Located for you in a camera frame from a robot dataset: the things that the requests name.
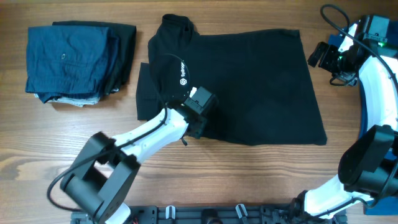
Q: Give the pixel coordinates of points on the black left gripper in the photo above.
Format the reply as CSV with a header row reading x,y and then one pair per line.
x,y
199,130

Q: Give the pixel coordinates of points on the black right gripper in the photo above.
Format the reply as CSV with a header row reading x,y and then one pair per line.
x,y
326,61

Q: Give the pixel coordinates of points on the black t-shirt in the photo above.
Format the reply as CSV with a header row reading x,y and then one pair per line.
x,y
260,78

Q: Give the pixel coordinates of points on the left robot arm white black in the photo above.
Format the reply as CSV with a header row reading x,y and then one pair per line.
x,y
100,177

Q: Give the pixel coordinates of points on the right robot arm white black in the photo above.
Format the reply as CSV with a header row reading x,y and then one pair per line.
x,y
364,174

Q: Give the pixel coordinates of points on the folded black garment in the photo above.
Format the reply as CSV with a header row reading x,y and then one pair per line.
x,y
127,42

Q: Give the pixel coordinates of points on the folded white grey garment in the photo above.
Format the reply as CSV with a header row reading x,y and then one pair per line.
x,y
75,102

